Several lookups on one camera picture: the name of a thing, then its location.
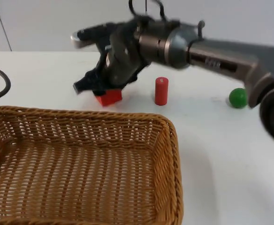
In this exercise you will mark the pale brown wicker basket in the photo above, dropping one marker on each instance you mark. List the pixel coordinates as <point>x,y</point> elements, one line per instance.
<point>85,168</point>

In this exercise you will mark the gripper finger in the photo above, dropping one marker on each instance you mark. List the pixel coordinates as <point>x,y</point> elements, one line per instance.
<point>85,84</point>
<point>100,92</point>

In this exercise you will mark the red cylinder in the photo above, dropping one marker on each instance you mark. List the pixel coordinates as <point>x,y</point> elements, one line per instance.
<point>161,91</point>

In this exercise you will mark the green ball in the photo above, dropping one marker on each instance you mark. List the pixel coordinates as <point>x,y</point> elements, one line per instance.
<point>238,98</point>

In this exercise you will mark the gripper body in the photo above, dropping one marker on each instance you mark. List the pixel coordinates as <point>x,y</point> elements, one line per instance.
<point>120,61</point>

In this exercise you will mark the red cube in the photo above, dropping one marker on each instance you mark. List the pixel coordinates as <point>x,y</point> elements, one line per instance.
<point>110,98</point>

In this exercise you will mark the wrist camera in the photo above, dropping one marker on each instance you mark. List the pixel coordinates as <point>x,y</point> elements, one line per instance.
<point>90,35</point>

